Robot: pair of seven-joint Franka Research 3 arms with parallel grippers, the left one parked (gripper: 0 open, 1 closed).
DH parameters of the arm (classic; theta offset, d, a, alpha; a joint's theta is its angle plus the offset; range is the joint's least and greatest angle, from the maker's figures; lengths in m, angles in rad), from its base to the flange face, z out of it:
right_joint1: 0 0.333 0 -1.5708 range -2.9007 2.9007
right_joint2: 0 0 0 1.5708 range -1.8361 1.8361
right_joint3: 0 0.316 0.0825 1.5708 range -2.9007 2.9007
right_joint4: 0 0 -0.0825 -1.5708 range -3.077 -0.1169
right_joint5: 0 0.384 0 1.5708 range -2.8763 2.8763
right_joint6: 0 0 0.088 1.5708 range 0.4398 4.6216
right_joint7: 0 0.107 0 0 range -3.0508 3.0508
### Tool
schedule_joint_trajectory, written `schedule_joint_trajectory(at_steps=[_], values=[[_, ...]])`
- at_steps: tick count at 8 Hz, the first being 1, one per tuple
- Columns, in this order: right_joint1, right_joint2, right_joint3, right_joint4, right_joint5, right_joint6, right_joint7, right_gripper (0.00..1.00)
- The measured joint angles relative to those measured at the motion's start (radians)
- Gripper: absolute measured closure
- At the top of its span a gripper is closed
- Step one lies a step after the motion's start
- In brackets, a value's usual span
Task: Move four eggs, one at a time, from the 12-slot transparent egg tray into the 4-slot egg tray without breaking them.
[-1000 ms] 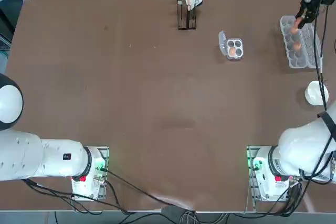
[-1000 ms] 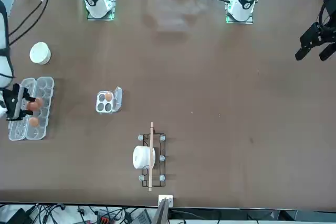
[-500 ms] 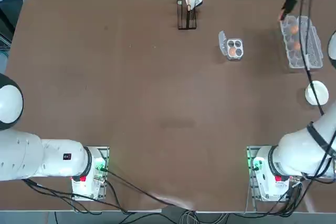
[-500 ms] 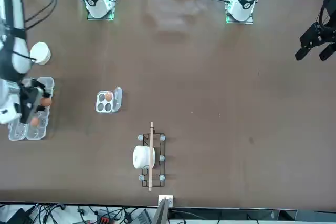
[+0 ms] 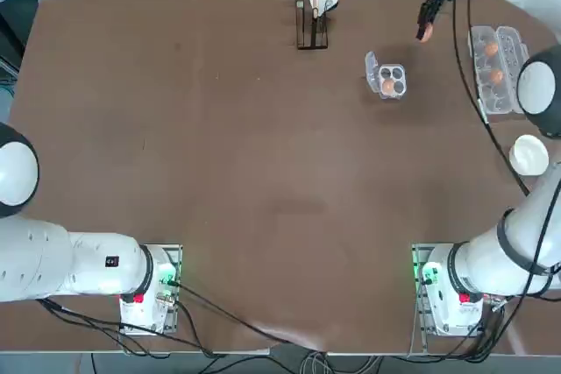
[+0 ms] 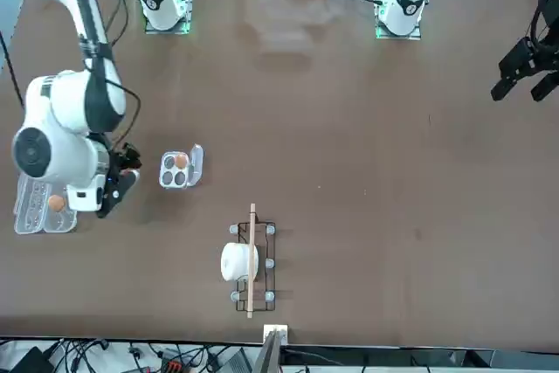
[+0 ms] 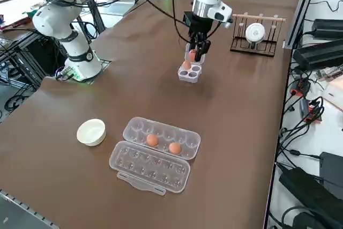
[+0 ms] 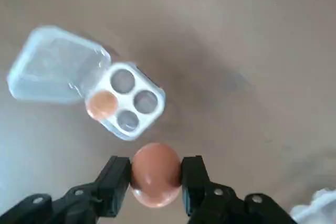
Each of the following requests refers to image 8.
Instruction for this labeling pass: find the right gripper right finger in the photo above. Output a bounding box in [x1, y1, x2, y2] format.
[181, 155, 296, 224]

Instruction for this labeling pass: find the brown egg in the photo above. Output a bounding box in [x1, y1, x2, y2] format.
[130, 142, 182, 208]
[86, 90, 118, 119]

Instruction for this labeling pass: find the small four-slot egg tray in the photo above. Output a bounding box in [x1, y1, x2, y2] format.
[6, 26, 166, 141]

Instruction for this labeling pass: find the transparent twelve-slot egg tray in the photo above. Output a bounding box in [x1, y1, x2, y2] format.
[290, 187, 336, 224]

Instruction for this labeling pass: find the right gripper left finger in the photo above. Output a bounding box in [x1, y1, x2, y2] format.
[0, 155, 132, 224]

